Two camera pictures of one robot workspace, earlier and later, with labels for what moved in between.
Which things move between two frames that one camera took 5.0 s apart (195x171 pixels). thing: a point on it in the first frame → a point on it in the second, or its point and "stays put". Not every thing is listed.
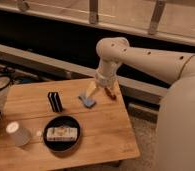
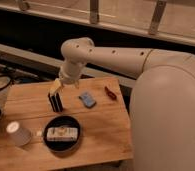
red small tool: [112, 96] stays put
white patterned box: [62, 134] stays put
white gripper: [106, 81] → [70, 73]
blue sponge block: [88, 103] stays put
